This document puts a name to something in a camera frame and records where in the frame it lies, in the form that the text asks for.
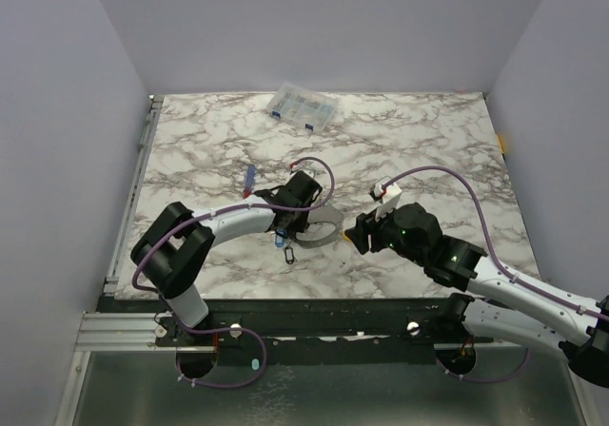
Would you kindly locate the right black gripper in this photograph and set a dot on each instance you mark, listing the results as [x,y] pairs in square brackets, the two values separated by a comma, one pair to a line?
[366,232]

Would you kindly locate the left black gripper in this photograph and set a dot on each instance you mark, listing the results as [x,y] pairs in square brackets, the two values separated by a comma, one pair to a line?
[300,223]

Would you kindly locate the blue key tag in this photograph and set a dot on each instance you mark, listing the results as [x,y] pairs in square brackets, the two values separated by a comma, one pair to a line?
[280,239]

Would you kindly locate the black key tag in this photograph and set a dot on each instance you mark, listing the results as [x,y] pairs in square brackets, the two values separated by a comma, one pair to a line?
[289,255]

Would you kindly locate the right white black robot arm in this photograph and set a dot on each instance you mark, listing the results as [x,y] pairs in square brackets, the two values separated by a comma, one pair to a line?
[503,303]

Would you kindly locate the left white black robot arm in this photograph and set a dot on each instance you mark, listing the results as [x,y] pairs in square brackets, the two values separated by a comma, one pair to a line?
[174,248]

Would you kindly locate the blue red screwdriver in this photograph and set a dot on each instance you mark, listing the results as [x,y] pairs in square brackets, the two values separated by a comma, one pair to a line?
[249,181]

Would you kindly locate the clear plastic organizer box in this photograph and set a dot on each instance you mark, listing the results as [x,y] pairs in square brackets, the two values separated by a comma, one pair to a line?
[302,108]

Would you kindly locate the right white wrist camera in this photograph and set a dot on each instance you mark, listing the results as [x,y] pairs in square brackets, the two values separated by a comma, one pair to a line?
[386,196]

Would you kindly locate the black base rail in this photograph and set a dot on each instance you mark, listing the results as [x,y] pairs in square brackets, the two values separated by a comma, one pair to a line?
[324,332]

